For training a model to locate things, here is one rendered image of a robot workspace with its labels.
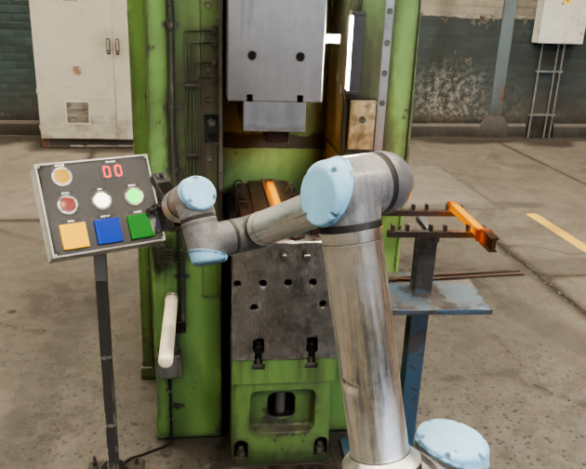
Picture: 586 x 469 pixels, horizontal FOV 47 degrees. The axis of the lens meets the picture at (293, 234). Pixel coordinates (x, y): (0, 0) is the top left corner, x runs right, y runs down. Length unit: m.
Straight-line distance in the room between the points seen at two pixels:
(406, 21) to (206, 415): 1.65
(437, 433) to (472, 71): 7.69
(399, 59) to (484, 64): 6.61
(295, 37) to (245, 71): 0.18
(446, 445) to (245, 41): 1.32
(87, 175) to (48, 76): 5.55
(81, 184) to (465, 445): 1.30
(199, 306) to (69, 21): 5.34
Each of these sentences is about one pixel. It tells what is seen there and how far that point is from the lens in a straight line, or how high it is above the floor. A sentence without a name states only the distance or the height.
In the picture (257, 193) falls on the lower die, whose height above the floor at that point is 0.99.
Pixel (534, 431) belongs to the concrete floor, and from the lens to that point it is 3.10.
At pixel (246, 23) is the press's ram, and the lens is 2.13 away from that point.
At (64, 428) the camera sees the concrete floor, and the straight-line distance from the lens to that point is 2.97.
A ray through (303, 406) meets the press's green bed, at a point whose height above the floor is 0.23.
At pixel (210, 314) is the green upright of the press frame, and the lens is 2.54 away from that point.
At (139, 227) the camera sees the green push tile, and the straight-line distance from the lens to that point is 2.09.
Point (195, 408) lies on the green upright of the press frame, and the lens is 2.75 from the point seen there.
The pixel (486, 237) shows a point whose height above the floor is 1.03.
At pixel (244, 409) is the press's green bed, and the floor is 0.26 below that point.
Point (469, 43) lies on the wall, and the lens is 8.85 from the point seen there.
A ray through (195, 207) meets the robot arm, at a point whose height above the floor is 1.20.
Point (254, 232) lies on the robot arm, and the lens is 1.66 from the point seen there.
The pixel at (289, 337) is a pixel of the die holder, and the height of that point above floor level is 0.56.
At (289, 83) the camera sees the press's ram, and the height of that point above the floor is 1.42.
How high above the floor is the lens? 1.70
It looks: 20 degrees down
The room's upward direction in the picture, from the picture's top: 2 degrees clockwise
